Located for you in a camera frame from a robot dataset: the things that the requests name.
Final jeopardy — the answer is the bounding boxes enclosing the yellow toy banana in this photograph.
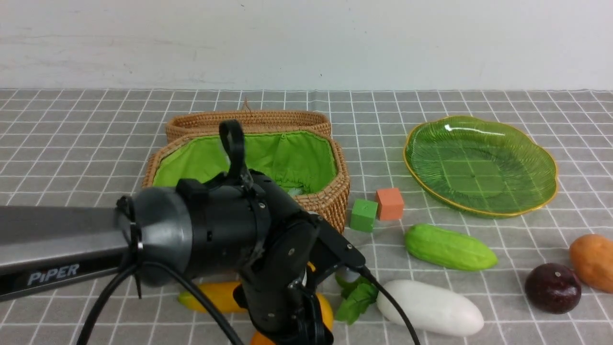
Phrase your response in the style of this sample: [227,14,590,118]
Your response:
[178,280,247,314]

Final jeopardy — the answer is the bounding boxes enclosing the white toy radish green leaves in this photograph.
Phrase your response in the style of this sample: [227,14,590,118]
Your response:
[335,276,485,338]

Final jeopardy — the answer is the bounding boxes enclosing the black camera cable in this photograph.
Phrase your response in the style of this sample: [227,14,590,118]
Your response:
[77,261,422,345]

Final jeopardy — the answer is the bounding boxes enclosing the grey checked tablecloth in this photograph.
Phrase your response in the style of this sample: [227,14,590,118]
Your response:
[0,90,613,345]

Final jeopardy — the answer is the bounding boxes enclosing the orange toy mango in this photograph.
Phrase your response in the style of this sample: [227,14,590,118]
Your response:
[251,292,334,345]

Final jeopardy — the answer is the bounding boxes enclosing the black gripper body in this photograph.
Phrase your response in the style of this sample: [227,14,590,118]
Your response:
[234,218,334,345]

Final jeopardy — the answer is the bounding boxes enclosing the orange foam cube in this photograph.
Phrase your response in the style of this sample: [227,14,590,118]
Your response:
[375,188,405,221]

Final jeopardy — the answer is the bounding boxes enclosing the brown toy potato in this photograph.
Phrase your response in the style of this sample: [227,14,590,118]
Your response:
[569,234,613,293]

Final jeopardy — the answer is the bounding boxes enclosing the woven rattan basket green lining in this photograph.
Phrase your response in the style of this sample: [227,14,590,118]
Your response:
[141,129,350,233]

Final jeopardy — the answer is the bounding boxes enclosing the green foam cube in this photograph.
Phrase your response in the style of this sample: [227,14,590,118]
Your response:
[350,199,378,233]

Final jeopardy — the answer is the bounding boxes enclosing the green toy cucumber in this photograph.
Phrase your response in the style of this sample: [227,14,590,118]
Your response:
[404,223,499,272]

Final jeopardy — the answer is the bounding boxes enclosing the dark purple toy passionfruit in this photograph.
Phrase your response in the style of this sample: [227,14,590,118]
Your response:
[524,263,582,314]

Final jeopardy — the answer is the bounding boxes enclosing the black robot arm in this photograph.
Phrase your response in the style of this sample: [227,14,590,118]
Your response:
[0,119,333,345]

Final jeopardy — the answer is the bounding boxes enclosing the green glass leaf plate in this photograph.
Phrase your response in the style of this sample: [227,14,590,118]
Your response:
[403,116,559,219]

